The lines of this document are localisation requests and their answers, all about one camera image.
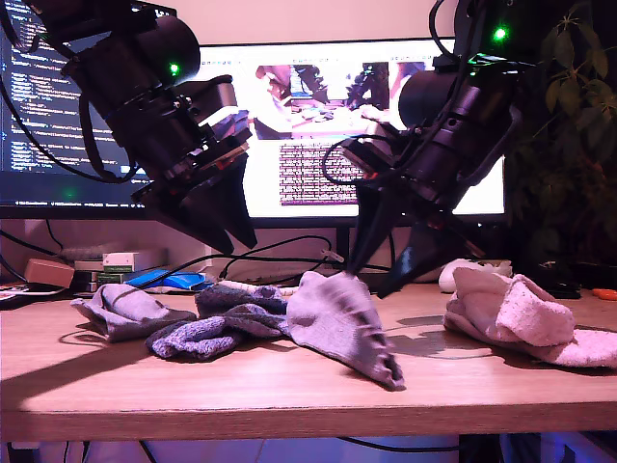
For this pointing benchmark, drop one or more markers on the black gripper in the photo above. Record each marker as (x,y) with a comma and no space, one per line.
(443,169)
(159,140)

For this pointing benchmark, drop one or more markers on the grey ribbed sock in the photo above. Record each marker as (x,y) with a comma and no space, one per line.
(337,328)
(125,308)

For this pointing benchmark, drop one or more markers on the pink fluffy sock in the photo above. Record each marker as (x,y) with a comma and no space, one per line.
(593,352)
(525,313)

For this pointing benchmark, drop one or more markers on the black monitor stand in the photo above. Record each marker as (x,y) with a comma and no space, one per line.
(342,241)

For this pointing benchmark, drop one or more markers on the bright screen monitor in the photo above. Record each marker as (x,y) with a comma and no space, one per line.
(265,183)

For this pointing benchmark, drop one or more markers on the white game controller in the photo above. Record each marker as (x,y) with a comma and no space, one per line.
(446,280)

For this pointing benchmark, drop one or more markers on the blue plastic packet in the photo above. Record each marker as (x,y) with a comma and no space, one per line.
(183,280)

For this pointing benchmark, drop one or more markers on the white box green label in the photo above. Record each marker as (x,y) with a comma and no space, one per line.
(144,260)

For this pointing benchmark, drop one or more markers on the small green label box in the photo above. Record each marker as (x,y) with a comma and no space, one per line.
(113,279)

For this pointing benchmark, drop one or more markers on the pale grey flat object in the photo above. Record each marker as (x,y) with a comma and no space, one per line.
(91,252)

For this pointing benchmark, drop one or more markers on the flat white box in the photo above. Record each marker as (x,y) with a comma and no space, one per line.
(89,266)

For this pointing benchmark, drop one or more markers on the black wallet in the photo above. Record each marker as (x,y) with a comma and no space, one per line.
(564,293)

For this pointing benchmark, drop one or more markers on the dark code screen monitor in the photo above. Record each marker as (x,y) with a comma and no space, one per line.
(38,120)

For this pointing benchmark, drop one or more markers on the black flat device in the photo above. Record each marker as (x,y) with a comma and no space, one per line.
(24,303)

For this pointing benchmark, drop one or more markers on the orange object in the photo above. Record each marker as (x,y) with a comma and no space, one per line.
(605,294)

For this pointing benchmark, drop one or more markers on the green leafy houseplant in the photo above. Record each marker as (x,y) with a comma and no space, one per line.
(561,91)

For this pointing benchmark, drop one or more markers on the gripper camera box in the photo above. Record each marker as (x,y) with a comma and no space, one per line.
(217,96)
(381,135)

